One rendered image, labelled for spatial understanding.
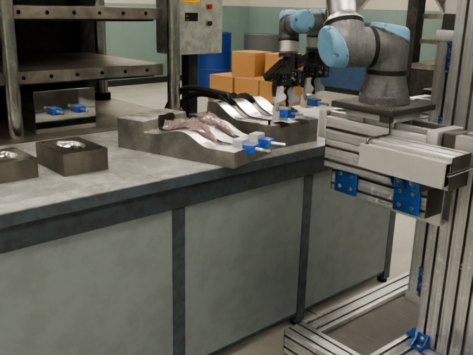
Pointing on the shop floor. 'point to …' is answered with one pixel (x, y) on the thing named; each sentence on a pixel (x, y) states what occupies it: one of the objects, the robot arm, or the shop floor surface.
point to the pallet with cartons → (249, 75)
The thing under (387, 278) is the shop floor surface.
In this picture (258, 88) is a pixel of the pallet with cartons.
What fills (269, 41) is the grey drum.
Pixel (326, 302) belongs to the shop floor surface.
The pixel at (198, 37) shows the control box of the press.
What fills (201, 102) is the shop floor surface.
